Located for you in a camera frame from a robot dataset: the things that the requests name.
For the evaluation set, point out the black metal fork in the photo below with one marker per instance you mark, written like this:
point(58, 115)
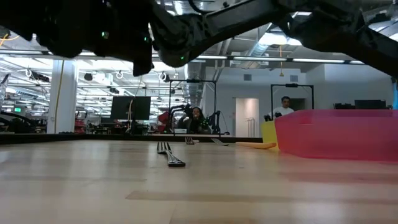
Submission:
point(170, 157)

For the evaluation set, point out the green and black robot arm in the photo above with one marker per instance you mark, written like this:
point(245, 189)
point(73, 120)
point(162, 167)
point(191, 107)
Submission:
point(216, 121)

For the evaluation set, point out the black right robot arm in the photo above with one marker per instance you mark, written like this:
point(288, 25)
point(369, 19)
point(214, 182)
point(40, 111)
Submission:
point(248, 15)

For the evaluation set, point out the white pillar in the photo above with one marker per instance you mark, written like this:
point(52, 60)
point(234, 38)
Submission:
point(70, 99)

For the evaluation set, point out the black monitor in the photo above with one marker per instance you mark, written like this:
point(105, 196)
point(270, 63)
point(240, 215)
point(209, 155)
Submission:
point(370, 104)
point(124, 109)

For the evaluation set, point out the green exit sign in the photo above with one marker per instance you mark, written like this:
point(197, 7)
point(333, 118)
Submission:
point(17, 109)

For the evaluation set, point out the red machine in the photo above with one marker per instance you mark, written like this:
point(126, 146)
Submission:
point(162, 119)

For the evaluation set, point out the seated person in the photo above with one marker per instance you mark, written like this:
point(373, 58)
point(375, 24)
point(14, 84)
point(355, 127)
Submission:
point(196, 123)

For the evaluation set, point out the white door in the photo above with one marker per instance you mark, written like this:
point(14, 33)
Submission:
point(242, 118)

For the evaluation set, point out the yellow translucent plastic bin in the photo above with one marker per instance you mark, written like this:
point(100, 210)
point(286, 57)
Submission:
point(269, 133)

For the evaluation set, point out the standing person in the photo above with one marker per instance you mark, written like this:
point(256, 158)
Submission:
point(283, 109)

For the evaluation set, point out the red translucent plastic bin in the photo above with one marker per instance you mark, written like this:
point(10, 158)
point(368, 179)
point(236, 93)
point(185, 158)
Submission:
point(335, 137)

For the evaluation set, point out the black gantry frame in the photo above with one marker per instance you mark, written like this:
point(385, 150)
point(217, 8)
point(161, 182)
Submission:
point(292, 85)
point(192, 81)

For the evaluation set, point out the silver ventilation duct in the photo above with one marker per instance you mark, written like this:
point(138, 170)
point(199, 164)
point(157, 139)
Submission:
point(196, 84)

